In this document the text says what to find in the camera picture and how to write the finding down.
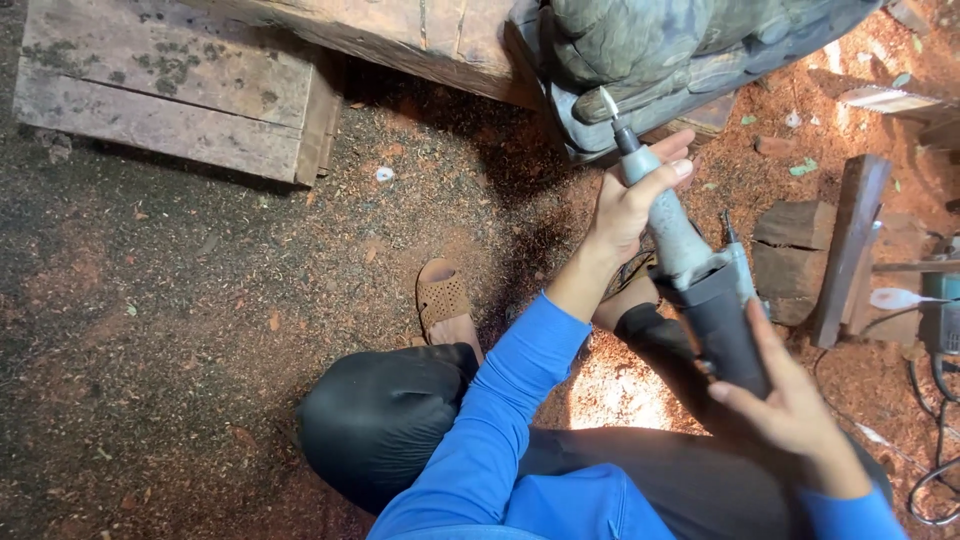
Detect person's right hand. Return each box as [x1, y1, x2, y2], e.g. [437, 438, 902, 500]
[707, 299, 850, 471]

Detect person's left hand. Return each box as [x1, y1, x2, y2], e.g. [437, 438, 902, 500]
[589, 129, 703, 265]

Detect grey and black die grinder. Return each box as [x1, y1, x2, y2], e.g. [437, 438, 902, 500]
[598, 86, 774, 402]

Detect brown perforated sandal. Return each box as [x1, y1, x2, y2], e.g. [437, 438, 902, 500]
[604, 251, 663, 303]
[415, 258, 475, 348]

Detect small grey rotary tool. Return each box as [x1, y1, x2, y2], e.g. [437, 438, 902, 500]
[720, 210, 772, 312]

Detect white pointed grinding bit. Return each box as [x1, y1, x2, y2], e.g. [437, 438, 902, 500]
[869, 287, 952, 312]

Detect dark wood block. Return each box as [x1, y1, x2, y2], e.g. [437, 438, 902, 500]
[750, 198, 839, 328]

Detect carved dark wooden sculpture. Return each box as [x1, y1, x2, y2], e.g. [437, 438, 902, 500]
[506, 0, 888, 165]

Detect upright dark wooden plank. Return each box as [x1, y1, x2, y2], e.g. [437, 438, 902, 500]
[810, 153, 895, 351]

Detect teal power tool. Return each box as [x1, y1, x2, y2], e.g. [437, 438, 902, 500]
[918, 251, 960, 358]

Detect person's blue long-sleeve shirt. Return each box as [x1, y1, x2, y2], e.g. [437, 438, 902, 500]
[366, 291, 910, 540]

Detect thick wooden beam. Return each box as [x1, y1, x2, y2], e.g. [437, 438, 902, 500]
[180, 0, 543, 112]

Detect pale saw blade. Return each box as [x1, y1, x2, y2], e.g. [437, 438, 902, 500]
[838, 85, 943, 115]

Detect person's black trousers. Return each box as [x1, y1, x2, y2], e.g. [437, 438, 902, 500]
[294, 302, 895, 540]

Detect weathered wooden plank board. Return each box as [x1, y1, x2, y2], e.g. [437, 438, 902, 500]
[12, 0, 345, 188]

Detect black power cable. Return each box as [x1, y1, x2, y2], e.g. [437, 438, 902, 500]
[906, 352, 960, 528]

